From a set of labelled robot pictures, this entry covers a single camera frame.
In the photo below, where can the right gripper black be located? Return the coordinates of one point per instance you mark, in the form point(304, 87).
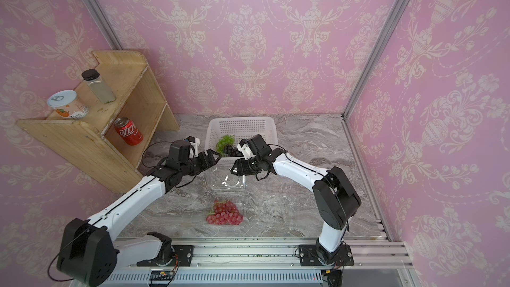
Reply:
point(242, 165)

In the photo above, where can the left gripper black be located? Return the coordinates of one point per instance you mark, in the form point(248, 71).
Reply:
point(207, 163)

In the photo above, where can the clear plastic clamshell container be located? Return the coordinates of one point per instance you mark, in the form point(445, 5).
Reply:
point(219, 178)

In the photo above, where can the red grape bunch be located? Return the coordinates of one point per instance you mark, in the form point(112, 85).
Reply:
point(224, 213)

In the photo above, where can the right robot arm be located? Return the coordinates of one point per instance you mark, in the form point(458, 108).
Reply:
point(336, 198)

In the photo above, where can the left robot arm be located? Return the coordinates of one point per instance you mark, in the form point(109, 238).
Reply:
point(89, 251)

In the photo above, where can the black grape bunch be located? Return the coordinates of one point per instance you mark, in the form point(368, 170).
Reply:
point(230, 151)

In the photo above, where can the green grape bunch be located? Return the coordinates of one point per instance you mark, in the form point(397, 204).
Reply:
point(224, 144)

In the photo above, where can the white plastic basket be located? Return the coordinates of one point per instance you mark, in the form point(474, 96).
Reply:
point(240, 128)

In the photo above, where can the red cola can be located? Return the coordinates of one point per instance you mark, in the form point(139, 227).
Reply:
point(128, 131)

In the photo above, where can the wooden shelf unit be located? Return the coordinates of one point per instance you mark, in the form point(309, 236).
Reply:
point(91, 144)

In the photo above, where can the clear bottle black cap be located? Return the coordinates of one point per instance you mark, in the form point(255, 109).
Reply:
point(98, 86)

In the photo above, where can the white orange printed can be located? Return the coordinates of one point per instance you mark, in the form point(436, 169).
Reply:
point(67, 104)

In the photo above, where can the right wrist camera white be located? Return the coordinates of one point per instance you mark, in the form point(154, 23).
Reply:
point(245, 149)

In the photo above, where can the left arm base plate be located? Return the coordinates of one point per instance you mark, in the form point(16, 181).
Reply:
point(180, 255)

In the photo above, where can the aluminium rail frame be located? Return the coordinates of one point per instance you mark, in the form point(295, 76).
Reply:
point(263, 261)

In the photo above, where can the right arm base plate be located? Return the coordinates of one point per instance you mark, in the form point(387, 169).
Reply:
point(311, 255)

